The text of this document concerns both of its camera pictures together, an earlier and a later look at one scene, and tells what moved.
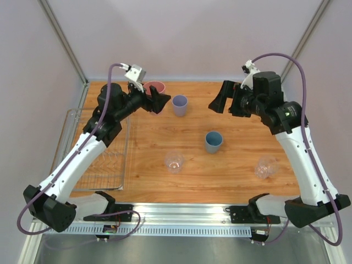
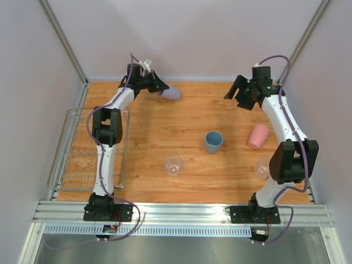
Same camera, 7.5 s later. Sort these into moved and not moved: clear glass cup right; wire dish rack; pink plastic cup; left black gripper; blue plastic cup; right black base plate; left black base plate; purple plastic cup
Moved: purple plastic cup; left black gripper; pink plastic cup
Not moved: left black base plate; right black base plate; clear glass cup right; wire dish rack; blue plastic cup
